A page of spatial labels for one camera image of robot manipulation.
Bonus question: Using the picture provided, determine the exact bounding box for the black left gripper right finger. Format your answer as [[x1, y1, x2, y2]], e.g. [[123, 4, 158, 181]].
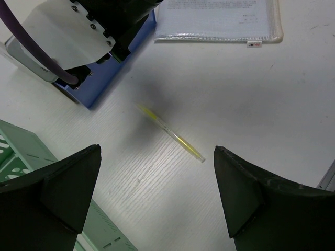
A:
[[214, 146, 334, 250]]

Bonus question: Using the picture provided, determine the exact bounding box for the aluminium table edge rail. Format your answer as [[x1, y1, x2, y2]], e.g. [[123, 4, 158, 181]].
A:
[[317, 161, 335, 192]]

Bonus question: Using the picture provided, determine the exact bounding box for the yellow highlighter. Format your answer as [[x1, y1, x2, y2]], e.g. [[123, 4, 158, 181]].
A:
[[137, 104, 206, 163]]

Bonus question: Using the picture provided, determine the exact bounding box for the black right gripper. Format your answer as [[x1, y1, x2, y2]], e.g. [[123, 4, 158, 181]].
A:
[[77, 0, 162, 63]]

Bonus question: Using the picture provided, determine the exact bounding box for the green file organizer rack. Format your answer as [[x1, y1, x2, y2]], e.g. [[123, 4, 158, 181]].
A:
[[1, 120, 137, 250]]

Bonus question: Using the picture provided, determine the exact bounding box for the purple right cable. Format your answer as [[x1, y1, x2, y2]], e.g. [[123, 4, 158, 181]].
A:
[[0, 0, 79, 86]]

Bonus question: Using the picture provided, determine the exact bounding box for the purple-blue wide drawer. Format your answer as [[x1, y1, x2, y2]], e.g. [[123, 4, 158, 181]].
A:
[[5, 9, 158, 110]]

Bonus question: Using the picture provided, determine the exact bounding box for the clear document folder with papers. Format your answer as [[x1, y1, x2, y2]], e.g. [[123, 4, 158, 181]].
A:
[[155, 0, 284, 46]]

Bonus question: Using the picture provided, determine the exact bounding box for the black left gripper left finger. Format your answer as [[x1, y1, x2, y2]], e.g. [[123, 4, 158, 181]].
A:
[[1, 144, 102, 250]]

